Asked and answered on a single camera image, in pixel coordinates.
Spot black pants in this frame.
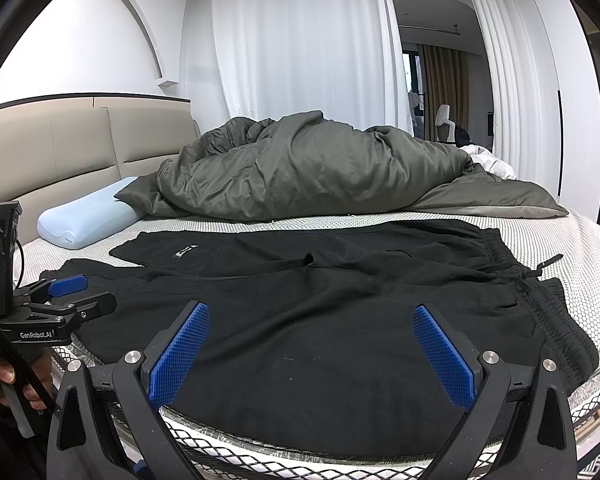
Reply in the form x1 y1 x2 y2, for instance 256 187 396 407
56 220 598 460

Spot person's left hand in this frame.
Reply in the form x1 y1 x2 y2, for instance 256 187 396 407
0 348 53 411

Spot light blue pillow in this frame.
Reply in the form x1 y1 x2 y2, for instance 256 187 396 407
36 177 144 250

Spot beige upholstered headboard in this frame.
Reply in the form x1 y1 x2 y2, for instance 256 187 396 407
0 93 200 244

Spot white blanket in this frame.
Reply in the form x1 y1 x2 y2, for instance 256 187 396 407
460 144 517 180

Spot white sheer curtain right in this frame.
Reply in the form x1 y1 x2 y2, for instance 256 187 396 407
471 0 560 197

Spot white sheer curtain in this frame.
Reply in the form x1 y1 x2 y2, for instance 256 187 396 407
471 0 560 197
210 0 413 132

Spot dark grey duvet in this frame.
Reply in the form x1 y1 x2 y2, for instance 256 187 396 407
117 110 568 222

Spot white office chair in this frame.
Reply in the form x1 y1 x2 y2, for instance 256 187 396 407
434 104 455 144

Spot white wardrobe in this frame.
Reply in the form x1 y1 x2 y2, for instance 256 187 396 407
519 0 600 221

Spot olive brown curtain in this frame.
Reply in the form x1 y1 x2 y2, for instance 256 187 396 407
418 44 469 141

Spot white sheer curtain left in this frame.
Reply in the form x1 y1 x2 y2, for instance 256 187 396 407
210 0 413 132

